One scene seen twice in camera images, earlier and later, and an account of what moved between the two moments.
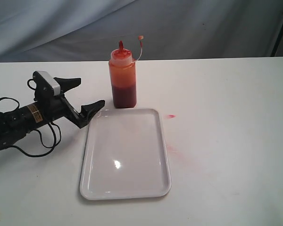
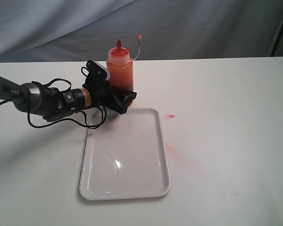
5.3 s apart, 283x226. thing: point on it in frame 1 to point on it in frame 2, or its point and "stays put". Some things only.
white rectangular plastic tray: [125, 156] stays put
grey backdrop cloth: [75, 31] stays put
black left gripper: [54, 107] to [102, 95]
